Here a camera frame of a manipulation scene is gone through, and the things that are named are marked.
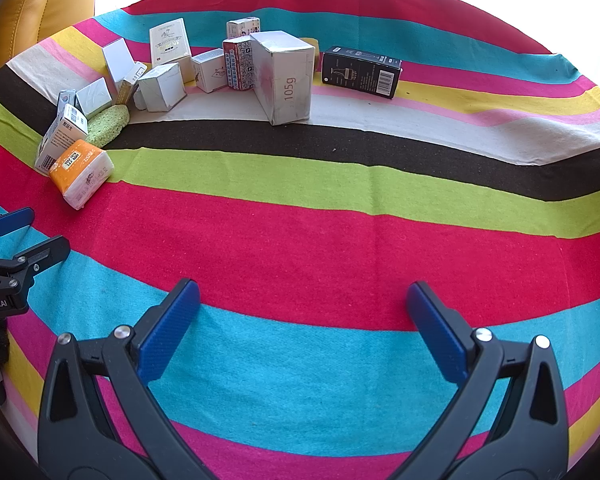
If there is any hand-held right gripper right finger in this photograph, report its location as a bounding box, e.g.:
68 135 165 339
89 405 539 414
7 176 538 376
390 281 571 480

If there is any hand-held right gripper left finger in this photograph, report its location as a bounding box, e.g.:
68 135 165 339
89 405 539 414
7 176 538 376
37 278 221 480

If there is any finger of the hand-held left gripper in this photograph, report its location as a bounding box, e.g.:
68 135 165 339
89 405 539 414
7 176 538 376
0 207 36 256
0 234 72 293

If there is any thin gold box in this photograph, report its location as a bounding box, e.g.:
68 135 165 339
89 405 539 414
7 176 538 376
116 61 148 106

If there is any tall plain white box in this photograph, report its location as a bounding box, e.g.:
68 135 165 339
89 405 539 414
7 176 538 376
102 39 136 96

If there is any white cube box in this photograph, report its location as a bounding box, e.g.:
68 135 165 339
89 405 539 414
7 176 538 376
137 62 187 112

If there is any orange tissue pack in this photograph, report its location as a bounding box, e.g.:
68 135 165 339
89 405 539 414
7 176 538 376
49 140 116 211

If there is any blue white barcode box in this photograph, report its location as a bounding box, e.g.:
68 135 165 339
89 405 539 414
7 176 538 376
35 103 89 176

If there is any small grey white box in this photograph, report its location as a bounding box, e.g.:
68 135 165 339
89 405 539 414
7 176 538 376
56 89 78 116

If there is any green sponge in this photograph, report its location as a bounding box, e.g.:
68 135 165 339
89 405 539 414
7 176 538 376
83 104 131 149

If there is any striped colourful blanket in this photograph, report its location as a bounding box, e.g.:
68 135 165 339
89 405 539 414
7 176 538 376
0 0 600 480

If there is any yellow leather sofa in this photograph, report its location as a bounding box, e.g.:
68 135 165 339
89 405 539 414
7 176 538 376
0 0 98 96

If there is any cream box with label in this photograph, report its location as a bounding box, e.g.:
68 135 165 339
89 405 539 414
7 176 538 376
149 18 193 68

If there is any white box with saxophone print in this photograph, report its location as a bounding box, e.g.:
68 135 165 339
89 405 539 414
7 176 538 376
190 48 227 94

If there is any red patterned box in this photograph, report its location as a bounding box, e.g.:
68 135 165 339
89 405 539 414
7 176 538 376
223 35 255 91

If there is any black box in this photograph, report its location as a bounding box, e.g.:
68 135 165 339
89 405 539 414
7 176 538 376
321 46 403 100

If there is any large silver white box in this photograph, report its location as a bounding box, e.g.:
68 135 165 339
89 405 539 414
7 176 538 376
250 31 316 126

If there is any small silver patterned box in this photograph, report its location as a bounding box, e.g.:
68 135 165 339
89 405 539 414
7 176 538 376
226 17 261 40

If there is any yellow sponge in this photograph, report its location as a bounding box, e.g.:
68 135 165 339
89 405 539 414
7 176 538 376
298 36 323 61

